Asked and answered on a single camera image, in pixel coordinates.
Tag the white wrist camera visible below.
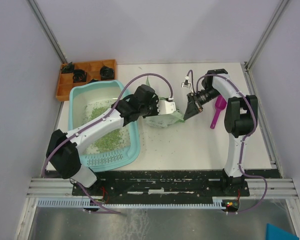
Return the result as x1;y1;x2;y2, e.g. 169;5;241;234
181;79;192;89
157;98;177;115

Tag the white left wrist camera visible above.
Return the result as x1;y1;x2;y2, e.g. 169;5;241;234
157;98;177;115

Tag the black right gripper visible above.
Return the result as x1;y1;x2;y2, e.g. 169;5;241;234
183;87;220;121

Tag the green litter pellets pile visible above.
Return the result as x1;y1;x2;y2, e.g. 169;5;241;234
80;98;131;155

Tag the magenta plastic litter scoop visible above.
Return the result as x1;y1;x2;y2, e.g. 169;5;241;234
210;95;227;129

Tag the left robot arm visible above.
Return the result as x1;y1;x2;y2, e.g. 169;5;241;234
46;84;159;195

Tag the small circuit board with LEDs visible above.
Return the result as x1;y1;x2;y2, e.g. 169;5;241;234
225;200;240;212

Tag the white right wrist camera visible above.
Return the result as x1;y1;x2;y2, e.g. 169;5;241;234
181;79;192;89

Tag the black round part in tray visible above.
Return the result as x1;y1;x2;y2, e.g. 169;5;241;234
99;65;115;80

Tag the black mounting base plate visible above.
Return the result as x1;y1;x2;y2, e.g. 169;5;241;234
86;170;250;204

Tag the light blue cable duct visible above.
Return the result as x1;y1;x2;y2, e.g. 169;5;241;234
36;195;227;209

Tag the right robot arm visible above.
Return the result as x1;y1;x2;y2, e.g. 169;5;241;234
183;68;258;196

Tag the blue foam pad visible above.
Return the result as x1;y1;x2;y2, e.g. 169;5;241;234
265;223;300;240

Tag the teal plastic litter box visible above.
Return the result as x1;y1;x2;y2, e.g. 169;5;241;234
68;80;140;172

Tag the green cat litter bag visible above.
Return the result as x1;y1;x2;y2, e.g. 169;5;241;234
143;77;186;129

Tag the orange wooden compartment tray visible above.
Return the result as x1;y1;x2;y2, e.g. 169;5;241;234
55;59;117;102

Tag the black ring part in tray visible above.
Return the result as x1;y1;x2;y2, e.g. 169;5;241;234
72;69;87;83

